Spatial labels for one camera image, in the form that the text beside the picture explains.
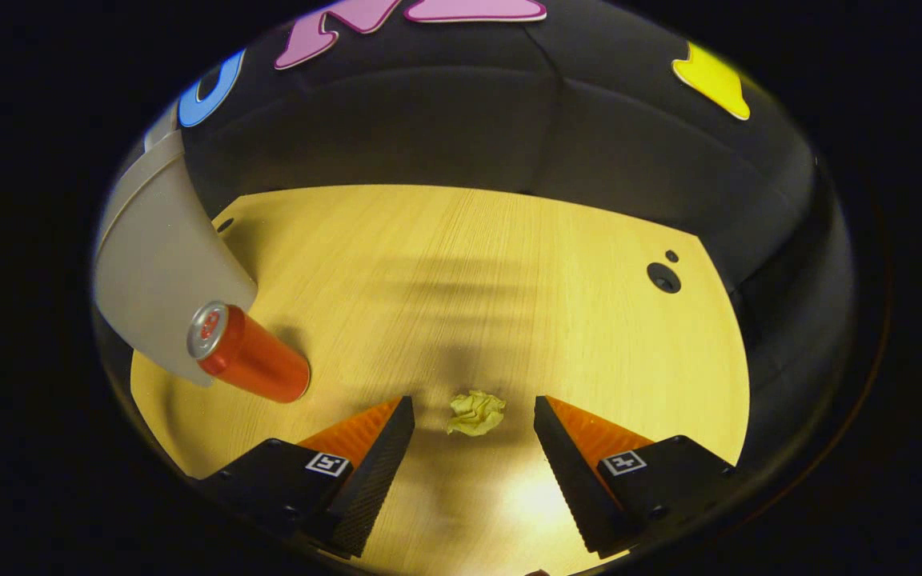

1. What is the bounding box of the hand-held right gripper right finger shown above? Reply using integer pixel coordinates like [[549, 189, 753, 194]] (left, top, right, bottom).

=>
[[533, 395, 739, 559]]

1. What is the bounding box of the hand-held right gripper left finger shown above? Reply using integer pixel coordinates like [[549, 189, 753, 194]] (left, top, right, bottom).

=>
[[189, 395, 416, 559]]

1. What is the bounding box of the yellow paper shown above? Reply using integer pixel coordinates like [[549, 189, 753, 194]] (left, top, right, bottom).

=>
[[446, 390, 507, 438]]

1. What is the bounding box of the red pop can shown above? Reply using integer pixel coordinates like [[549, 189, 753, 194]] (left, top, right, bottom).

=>
[[186, 301, 311, 404]]

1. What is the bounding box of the white desktop garbage bin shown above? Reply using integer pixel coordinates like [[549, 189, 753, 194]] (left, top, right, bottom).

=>
[[93, 104, 259, 389]]

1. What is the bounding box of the wooden desktop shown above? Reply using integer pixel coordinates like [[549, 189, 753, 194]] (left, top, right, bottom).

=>
[[129, 184, 752, 576]]

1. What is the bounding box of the black backdrop cloth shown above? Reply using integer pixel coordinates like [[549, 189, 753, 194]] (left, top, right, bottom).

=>
[[141, 0, 859, 489]]

